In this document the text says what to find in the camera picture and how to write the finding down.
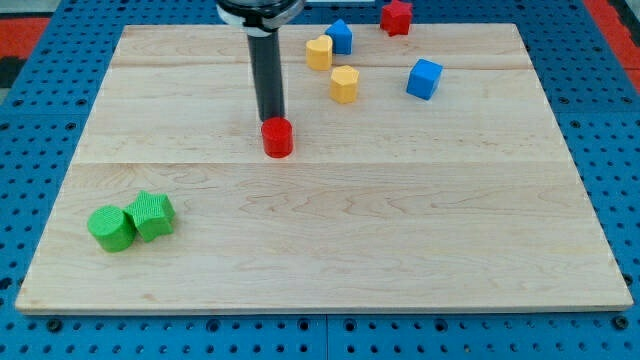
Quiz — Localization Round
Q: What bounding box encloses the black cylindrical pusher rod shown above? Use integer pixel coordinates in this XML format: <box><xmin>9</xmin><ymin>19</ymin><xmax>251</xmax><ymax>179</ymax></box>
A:
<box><xmin>248</xmin><ymin>30</ymin><xmax>285</xmax><ymax>122</ymax></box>

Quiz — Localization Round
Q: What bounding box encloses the black and silver robot end-effector mount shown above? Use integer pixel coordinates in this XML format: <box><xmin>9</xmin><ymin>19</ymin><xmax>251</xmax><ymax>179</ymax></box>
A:
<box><xmin>216</xmin><ymin>0</ymin><xmax>306</xmax><ymax>31</ymax></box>

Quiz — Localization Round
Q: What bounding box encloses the red cylinder block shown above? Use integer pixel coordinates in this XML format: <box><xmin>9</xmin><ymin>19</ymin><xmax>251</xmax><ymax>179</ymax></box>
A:
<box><xmin>261</xmin><ymin>117</ymin><xmax>293</xmax><ymax>158</ymax></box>

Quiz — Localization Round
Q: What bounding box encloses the red star block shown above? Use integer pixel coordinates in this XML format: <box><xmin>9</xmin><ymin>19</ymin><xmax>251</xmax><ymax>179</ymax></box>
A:
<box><xmin>380</xmin><ymin>0</ymin><xmax>413</xmax><ymax>37</ymax></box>

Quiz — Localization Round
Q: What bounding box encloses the green star block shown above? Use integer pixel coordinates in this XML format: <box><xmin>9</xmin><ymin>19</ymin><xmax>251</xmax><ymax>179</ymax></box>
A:
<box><xmin>124</xmin><ymin>190</ymin><xmax>175</xmax><ymax>242</ymax></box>

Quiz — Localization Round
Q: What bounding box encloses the yellow heart block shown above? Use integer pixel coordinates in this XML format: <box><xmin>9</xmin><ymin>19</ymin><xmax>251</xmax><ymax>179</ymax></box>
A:
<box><xmin>305</xmin><ymin>35</ymin><xmax>333</xmax><ymax>71</ymax></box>

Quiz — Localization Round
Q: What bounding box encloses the blue pentagon house block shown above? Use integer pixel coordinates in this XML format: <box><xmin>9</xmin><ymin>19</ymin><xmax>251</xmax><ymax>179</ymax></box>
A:
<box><xmin>324</xmin><ymin>19</ymin><xmax>353</xmax><ymax>55</ymax></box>

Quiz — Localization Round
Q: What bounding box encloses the yellow pentagon block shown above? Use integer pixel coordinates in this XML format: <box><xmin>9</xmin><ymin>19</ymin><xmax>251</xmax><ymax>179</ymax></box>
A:
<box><xmin>329</xmin><ymin>65</ymin><xmax>359</xmax><ymax>104</ymax></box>

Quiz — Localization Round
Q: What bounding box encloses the blue cube block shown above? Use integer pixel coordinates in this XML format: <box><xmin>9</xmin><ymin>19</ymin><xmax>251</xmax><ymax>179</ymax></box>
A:
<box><xmin>406</xmin><ymin>59</ymin><xmax>444</xmax><ymax>100</ymax></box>

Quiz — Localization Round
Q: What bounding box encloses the light wooden board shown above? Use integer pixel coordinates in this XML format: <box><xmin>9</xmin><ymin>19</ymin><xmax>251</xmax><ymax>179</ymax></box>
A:
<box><xmin>15</xmin><ymin>23</ymin><xmax>633</xmax><ymax>315</ymax></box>

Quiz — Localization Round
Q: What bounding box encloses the green cylinder block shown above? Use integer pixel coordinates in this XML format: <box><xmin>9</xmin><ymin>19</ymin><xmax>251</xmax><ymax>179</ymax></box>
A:
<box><xmin>87</xmin><ymin>205</ymin><xmax>136</xmax><ymax>253</ymax></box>

